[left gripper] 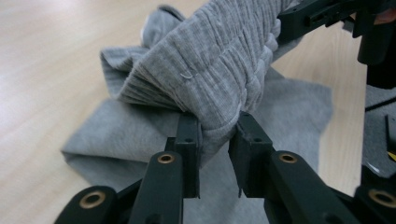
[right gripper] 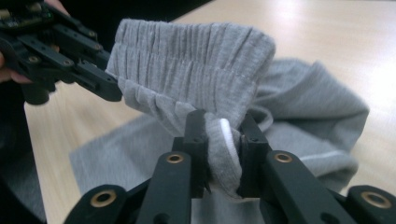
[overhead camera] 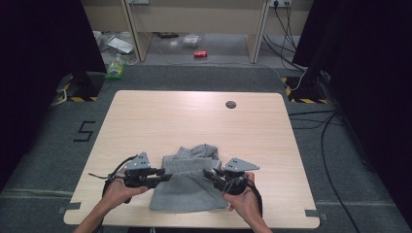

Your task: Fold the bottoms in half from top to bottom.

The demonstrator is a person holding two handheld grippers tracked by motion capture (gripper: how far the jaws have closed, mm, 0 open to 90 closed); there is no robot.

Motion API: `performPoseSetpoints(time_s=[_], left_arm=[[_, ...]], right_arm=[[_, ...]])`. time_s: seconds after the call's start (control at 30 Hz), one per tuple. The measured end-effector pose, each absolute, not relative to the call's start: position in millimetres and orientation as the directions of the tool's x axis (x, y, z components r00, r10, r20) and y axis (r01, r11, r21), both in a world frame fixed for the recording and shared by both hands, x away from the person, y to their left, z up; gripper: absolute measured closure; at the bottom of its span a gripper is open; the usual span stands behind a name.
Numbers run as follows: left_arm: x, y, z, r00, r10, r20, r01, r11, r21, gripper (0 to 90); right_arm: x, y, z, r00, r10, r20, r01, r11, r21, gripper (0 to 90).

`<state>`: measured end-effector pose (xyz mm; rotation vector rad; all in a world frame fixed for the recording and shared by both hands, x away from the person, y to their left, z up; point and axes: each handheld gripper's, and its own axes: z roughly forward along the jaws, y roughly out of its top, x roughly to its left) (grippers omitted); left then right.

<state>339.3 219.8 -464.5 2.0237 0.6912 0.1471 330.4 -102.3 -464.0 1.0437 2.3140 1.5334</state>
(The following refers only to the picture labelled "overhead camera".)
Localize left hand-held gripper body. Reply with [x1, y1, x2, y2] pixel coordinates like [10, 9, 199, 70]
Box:
[122, 151, 158, 189]

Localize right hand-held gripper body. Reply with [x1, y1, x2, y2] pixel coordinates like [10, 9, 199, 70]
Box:
[216, 156, 260, 196]

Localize grey knit garment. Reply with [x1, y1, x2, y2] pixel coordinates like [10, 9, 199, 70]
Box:
[149, 144, 229, 214]

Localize person's left hand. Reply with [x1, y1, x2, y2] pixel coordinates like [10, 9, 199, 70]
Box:
[102, 168, 150, 210]

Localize person's right hand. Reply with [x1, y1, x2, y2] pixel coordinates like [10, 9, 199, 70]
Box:
[223, 171, 262, 224]

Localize grey tape strip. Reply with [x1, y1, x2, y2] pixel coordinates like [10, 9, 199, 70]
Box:
[304, 209, 328, 221]
[57, 201, 82, 215]

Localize black stand base striped tape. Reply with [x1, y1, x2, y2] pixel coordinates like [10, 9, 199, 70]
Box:
[281, 71, 329, 105]
[57, 70, 105, 103]

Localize green plastic packet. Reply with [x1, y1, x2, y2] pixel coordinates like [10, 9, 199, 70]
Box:
[104, 52, 126, 81]

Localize white paper on floor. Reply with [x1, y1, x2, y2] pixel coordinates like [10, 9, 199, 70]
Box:
[106, 36, 135, 55]

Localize clear plastic packaging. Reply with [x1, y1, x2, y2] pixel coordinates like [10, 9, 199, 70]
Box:
[182, 34, 202, 50]

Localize black curtain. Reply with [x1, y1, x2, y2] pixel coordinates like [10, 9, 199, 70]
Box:
[292, 0, 412, 224]
[0, 0, 107, 192]

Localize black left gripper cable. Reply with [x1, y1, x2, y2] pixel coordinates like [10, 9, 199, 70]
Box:
[87, 154, 139, 199]

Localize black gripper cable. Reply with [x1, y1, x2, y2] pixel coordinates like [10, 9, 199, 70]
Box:
[87, 154, 139, 199]
[246, 179, 264, 217]

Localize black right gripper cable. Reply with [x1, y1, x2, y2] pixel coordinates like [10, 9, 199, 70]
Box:
[246, 179, 264, 217]

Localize long black floor cable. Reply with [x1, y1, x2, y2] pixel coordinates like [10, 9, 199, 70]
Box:
[320, 110, 361, 233]

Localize black floor cables bundle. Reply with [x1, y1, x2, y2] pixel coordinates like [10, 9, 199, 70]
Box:
[288, 109, 345, 131]

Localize white floor cable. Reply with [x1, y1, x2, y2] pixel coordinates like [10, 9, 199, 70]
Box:
[207, 61, 307, 91]

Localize black cables from wall socket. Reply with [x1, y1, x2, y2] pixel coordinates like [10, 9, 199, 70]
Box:
[261, 2, 306, 73]

